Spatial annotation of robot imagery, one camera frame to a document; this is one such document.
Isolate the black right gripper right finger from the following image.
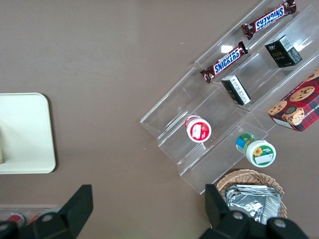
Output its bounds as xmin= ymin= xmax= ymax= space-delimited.
xmin=199 ymin=183 xmax=310 ymax=239

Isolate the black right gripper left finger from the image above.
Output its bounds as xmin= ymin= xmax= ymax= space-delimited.
xmin=0 ymin=184 xmax=94 ymax=239

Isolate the light wicker basket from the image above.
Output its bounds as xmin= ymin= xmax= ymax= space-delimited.
xmin=215 ymin=169 xmax=288 ymax=220

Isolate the cream plastic tray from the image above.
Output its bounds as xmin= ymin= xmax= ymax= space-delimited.
xmin=0 ymin=92 xmax=56 ymax=175

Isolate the clear acrylic bottle rack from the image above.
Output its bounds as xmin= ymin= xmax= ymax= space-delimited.
xmin=0 ymin=204 xmax=61 ymax=226

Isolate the silver foil pouch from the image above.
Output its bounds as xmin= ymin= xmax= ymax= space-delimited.
xmin=225 ymin=188 xmax=283 ymax=225
xmin=231 ymin=184 xmax=278 ymax=194

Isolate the green label white jar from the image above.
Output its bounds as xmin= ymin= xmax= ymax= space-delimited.
xmin=235 ymin=132 xmax=277 ymax=168

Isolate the red label white jar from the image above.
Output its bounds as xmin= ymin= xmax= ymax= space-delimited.
xmin=184 ymin=114 xmax=212 ymax=143

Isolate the clear acrylic step shelf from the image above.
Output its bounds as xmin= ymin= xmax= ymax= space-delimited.
xmin=140 ymin=0 xmax=319 ymax=196

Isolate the small black box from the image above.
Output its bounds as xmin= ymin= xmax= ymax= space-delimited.
xmin=264 ymin=34 xmax=303 ymax=69
xmin=221 ymin=75 xmax=252 ymax=107

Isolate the red tartan cookie box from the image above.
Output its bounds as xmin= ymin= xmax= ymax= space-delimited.
xmin=267 ymin=68 xmax=319 ymax=132

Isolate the Snickers bar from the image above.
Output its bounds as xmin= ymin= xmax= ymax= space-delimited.
xmin=242 ymin=0 xmax=298 ymax=41
xmin=199 ymin=41 xmax=249 ymax=84

